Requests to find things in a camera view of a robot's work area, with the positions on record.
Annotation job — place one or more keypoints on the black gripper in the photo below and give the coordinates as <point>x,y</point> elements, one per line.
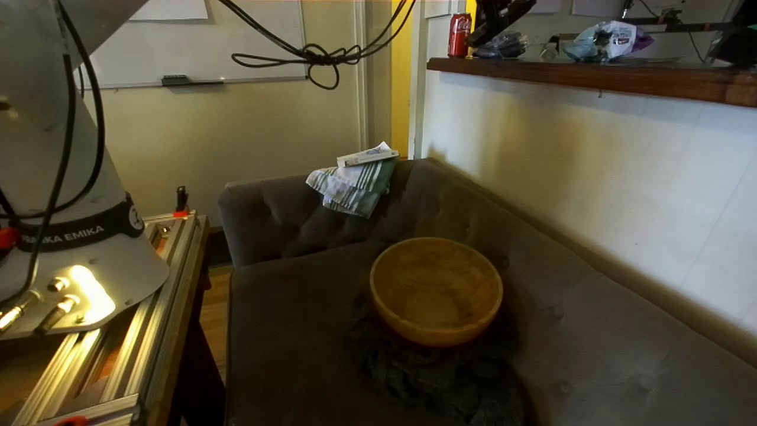
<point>512,13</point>

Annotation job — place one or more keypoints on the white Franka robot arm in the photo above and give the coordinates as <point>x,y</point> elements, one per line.
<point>71,198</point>

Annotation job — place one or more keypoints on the brown wooden counter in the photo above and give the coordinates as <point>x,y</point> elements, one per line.
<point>629,78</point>

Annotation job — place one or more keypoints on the dark crumpled plastic bag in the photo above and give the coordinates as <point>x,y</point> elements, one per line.
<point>505,49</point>

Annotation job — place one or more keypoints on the red soda can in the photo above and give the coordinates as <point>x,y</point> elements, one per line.
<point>460,37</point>

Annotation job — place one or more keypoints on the white crumpled cloth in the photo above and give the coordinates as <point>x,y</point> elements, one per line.
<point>605,40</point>

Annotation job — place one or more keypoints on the black rod stand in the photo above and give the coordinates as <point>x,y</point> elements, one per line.
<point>694,24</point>

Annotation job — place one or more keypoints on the floral patterned pillow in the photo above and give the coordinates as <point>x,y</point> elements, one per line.
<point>366,154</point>

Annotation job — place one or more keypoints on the yellow wooden bowl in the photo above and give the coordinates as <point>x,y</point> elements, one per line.
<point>435,296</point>

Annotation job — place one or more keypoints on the white whiteboard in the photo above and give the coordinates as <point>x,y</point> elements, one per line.
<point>189,49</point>

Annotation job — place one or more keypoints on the grey tufted sofa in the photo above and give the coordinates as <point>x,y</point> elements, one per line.
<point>615,347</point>

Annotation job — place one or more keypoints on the dark grey cloth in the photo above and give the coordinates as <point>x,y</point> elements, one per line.
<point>441,381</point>

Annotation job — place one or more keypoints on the small red black tool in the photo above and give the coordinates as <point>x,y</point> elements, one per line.
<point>182,201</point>

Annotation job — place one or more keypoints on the aluminium frame robot table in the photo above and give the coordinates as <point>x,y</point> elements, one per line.
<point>132,347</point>

